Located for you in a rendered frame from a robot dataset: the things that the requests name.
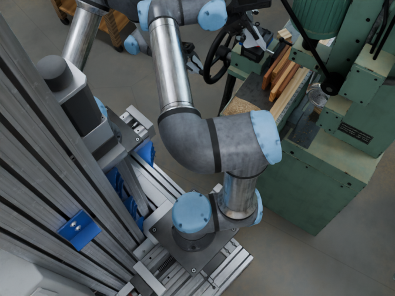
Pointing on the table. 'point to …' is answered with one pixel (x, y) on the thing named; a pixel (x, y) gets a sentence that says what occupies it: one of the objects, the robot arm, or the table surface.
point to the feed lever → (332, 90)
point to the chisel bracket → (302, 54)
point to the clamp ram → (275, 53)
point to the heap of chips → (239, 107)
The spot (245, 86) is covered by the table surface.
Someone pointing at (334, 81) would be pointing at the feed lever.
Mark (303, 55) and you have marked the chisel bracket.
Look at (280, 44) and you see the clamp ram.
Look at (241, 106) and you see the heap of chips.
